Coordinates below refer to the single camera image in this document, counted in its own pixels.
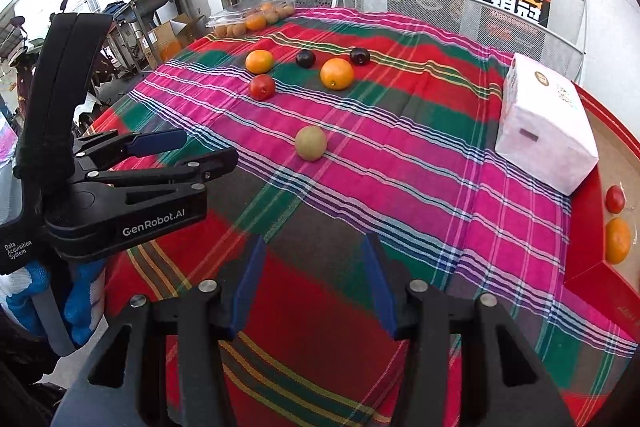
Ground white tissue pack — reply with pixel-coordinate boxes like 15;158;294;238
495;53;600;196

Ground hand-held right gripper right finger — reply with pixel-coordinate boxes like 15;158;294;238
361;233;576;427

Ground plaid tablecloth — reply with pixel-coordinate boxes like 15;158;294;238
82;7;640;427

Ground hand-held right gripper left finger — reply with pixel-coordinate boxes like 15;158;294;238
50;234;268;427

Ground pile of brown fruits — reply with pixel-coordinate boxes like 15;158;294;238
214;2;296;38

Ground person's left hand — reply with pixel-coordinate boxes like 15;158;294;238
0;257;108;348

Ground large orange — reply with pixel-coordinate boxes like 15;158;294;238
604;217;632;266

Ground cardboard boxes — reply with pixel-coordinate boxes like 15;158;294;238
142;13;206;65

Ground metal workbench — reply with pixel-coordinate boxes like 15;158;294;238
107;0;181;72

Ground red cardboard box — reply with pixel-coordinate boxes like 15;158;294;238
564;82;640;343

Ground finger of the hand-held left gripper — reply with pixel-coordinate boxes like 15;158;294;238
77;147;240;196
74;128;189;168

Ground red apple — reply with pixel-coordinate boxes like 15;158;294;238
248;74;277;102
605;185;626;215

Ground kiwi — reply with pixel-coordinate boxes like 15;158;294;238
294;125;328;162

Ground clear plastic container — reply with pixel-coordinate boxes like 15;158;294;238
207;0;299;38

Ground blue cloth bundle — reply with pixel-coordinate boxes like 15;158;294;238
102;2;133;20

